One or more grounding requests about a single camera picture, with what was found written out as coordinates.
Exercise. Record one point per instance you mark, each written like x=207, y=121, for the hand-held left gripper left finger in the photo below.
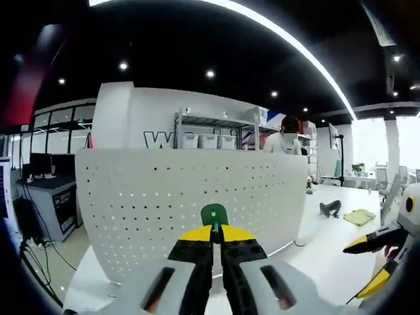
x=183, y=279

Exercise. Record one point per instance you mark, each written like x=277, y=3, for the grey office chair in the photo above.
x=392, y=193

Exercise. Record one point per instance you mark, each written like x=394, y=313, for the black bag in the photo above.
x=26, y=220

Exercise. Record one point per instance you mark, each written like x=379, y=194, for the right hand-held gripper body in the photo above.
x=411, y=223

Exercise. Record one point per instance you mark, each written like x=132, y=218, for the white storage bin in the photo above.
x=228, y=141
x=190, y=141
x=209, y=141

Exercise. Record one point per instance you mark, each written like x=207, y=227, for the yellow-green cloth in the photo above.
x=359, y=217

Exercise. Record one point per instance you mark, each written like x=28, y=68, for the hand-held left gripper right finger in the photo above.
x=249, y=279

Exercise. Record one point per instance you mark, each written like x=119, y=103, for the dark red panel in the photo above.
x=33, y=82

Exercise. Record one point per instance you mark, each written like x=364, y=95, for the white perforated mounting plate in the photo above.
x=131, y=183

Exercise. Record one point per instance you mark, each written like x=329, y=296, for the metal storage shelf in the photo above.
x=210, y=124

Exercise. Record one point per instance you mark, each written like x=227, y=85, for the dark grey curved object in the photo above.
x=331, y=208

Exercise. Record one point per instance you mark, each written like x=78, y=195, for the long ceiling light strip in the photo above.
x=348, y=105

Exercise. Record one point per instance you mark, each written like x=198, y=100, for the ceiling air vent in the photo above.
x=382, y=26

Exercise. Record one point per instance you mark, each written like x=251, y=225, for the teal object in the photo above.
x=337, y=169

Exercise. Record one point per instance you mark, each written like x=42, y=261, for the black tripod stand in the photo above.
x=341, y=157

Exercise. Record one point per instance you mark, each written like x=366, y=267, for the small potted plant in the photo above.
x=358, y=167

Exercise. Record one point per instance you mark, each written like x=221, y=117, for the person's right hand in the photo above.
x=391, y=252

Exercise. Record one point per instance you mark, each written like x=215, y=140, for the white storage rack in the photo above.
x=314, y=144

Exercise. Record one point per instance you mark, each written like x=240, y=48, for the grey side desk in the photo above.
x=49, y=203

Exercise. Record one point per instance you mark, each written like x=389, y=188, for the green hook assembly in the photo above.
x=213, y=214

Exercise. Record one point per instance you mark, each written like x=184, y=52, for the black monitor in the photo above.
x=62, y=164

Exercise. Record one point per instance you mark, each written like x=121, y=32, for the group of ceiling spotlights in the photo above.
x=210, y=73

